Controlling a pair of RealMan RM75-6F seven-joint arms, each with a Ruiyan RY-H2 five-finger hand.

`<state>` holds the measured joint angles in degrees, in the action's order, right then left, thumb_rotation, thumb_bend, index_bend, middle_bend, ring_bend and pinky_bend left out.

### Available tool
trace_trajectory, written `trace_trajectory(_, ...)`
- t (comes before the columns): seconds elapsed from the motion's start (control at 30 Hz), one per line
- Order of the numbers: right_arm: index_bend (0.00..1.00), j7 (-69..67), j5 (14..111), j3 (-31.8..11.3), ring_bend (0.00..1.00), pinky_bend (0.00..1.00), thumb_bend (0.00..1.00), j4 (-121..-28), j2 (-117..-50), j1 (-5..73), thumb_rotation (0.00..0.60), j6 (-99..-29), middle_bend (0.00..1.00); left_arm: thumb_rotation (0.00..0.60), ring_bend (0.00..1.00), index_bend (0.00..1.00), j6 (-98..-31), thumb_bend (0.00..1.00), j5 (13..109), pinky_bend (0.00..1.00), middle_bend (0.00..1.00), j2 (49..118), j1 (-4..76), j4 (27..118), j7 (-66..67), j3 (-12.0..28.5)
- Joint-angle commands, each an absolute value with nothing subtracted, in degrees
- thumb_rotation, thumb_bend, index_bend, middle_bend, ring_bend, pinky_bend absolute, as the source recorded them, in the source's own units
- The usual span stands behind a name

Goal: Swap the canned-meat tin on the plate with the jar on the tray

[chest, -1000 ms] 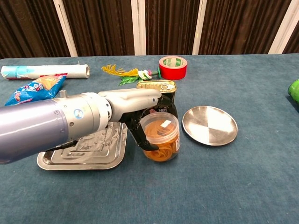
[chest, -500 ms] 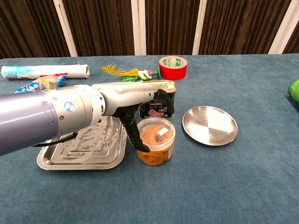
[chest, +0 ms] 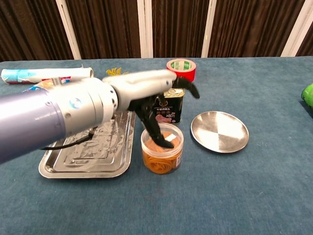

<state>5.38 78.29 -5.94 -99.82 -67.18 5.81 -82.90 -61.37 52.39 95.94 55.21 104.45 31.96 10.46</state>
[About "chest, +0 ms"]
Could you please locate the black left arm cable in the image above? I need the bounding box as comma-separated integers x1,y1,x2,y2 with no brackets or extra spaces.
40,127,96,150

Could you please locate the red tape roll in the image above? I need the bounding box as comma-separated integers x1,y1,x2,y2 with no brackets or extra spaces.
166,58,197,83

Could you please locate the black luncheon meat tin can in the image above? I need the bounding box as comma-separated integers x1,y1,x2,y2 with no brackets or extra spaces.
151,88,185,125

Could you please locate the white plastic wrap roll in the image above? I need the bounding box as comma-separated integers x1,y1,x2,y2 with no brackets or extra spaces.
0,67,94,85

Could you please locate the round stainless steel plate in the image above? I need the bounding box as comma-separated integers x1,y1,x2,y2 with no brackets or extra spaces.
190,111,250,154

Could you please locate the green object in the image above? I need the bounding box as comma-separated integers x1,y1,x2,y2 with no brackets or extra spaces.
300,83,313,108

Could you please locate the white frame post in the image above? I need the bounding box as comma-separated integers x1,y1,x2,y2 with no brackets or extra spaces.
280,0,313,57
201,0,218,58
55,0,82,60
136,0,154,59

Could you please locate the brown pleated curtain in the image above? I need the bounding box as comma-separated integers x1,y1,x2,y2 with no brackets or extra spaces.
0,0,313,62

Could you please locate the clear plastic rubber band jar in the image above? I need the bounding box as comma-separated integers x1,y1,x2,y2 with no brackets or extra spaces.
140,123,184,175

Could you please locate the blue snack bag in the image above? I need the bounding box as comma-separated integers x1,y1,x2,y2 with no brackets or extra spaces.
22,76,71,94

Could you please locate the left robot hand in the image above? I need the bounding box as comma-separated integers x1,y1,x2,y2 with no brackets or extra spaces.
102,70,201,149

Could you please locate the rectangular stainless steel tray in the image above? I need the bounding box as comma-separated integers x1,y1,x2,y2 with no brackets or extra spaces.
38,107,137,179

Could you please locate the blue felt table cover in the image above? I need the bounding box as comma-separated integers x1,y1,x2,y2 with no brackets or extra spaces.
0,55,313,235

